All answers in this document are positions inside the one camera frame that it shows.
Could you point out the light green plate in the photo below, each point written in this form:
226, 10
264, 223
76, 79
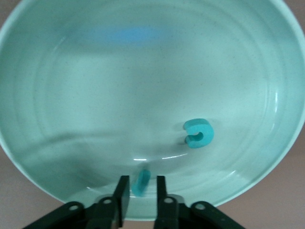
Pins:
119, 95

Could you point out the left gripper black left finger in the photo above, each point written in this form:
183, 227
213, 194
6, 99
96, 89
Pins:
119, 205

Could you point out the teal foam letter c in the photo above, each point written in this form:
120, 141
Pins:
207, 136

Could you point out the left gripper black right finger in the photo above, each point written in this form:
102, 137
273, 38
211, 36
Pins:
164, 210

